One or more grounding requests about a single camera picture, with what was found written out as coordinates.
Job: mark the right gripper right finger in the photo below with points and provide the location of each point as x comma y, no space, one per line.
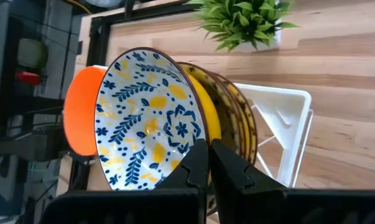
252,202

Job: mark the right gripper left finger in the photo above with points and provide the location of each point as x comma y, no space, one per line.
181,199

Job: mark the orange plastic bowl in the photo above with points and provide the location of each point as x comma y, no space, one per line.
81,112

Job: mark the green artificial potted plant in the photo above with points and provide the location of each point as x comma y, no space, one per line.
243,18

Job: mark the red small object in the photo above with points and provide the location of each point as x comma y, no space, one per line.
27,77

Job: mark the green rounded object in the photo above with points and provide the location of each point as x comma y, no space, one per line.
31,53

